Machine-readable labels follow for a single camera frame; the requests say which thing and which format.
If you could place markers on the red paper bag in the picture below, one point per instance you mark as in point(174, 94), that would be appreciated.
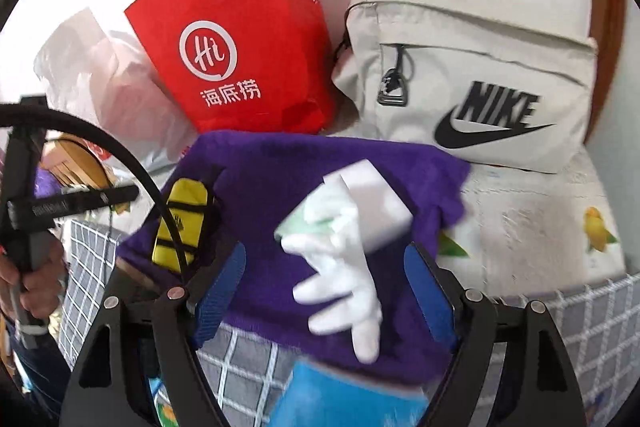
point(240, 7)

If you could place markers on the small yellow bag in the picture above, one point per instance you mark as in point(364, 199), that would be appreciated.
point(185, 212)

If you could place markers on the green white wipes pack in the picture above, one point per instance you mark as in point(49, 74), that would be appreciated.
point(305, 222)

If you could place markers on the purple towel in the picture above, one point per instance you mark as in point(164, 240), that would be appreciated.
point(270, 187)

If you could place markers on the blue jeans leg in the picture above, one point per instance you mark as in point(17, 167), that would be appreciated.
point(35, 372)

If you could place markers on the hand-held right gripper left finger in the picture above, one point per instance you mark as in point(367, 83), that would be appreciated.
point(222, 297)

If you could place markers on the person's left hand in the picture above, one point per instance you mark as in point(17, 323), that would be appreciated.
point(47, 287)

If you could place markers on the wooden door frame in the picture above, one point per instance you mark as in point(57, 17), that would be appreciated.
point(610, 32)

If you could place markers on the fruit print bed sheet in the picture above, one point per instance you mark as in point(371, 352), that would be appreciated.
point(525, 217)

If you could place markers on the blue tissue pack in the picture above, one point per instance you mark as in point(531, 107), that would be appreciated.
point(345, 399)

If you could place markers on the grey checked blanket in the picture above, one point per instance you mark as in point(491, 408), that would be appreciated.
point(590, 332)

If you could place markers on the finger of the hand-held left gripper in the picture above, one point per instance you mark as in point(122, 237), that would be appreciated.
point(65, 203)

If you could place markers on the white plastic shopping bag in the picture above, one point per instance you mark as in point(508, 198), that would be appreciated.
point(100, 67)

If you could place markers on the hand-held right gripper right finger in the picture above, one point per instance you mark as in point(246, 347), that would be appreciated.
point(430, 302)

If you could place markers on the grey fabric pouch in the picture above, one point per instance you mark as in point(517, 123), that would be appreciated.
point(450, 52)

